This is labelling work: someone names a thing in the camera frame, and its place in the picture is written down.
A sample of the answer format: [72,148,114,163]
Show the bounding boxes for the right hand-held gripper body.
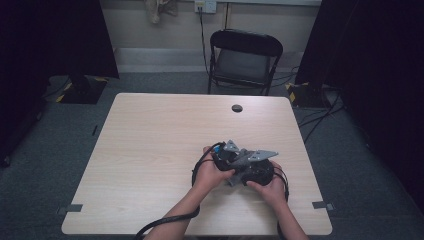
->
[240,149,280,187]

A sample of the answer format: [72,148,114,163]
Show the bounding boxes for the white wall socket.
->
[194,0,218,14]

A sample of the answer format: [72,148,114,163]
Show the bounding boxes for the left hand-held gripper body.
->
[212,139,250,173]

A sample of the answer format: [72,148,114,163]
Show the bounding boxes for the black folding chair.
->
[207,28,284,97]

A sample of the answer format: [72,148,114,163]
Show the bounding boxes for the black curtain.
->
[294,0,424,214]
[0,0,120,168]

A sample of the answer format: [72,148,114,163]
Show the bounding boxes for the black socket cable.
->
[198,7,212,77]

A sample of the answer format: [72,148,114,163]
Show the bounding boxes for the person's right hand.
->
[246,160,288,208]

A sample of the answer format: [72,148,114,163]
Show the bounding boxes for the grey tape strip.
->
[56,203,84,216]
[311,200,336,211]

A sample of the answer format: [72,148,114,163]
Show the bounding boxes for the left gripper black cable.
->
[133,141,225,240]

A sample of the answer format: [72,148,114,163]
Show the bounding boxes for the black stand base yellow tape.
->
[55,74,109,105]
[285,81,332,109]

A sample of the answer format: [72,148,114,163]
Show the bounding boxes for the black floor cables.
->
[297,89,347,145]

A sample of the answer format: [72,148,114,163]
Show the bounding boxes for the person's left hand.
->
[193,145,236,198]

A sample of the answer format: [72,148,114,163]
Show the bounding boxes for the beige hanging cloth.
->
[143,0,179,25]

